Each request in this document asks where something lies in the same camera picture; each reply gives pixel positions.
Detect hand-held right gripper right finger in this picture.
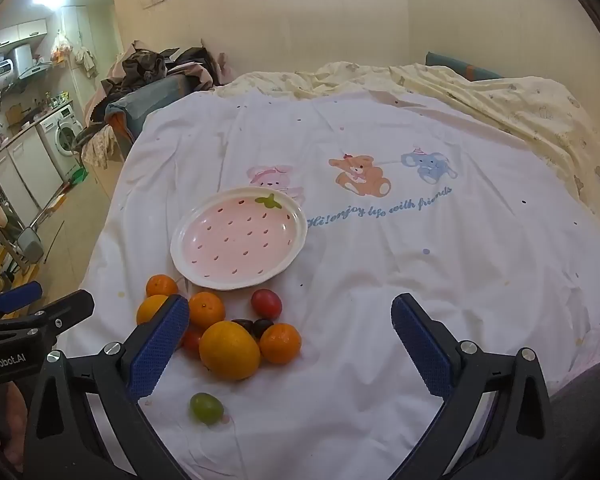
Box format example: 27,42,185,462
387,292,566,480

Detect red cherry tomato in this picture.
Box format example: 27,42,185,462
251,289,283,320
180,327,204,358

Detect white washing machine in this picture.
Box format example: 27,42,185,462
36,105,86,183

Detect person's left hand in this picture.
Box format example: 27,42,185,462
0,384,29,472

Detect floral cloth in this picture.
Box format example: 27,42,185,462
75,125,123,171

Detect white water heater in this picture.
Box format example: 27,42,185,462
0,42,33,98

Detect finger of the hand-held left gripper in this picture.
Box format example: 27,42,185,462
0,289,95,350
0,281,44,319

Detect range hood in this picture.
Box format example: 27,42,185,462
17,60,53,81

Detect white kitchen base cabinets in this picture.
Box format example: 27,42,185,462
0,132,63,221

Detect metal frame chair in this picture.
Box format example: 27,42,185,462
10,180,76,266

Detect white wall cabinet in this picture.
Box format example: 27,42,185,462
0,18,49,53

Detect medium orange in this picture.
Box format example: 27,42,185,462
136,294,170,326

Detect large orange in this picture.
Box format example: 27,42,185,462
198,321,262,381

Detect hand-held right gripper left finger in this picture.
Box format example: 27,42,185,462
24,294,201,480

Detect hanging plastic bags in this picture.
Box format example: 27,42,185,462
50,30,76,66

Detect teal pillow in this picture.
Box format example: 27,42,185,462
425,51,503,81

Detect green grape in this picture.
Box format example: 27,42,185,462
189,393,225,423

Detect cream printed quilt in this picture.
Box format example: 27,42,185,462
215,61,600,241

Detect small mandarin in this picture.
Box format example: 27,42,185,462
145,274,179,299
259,323,302,365
187,291,227,331

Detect person's grey trouser leg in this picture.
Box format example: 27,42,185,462
550,357,600,480

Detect hanging white towel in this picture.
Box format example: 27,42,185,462
75,46,99,80

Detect white cartoon print bedsheet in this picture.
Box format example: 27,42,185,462
60,82,600,480

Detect pile of dark clothes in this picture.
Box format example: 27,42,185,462
102,39,236,96

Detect white plastic plate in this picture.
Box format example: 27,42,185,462
170,186,309,292

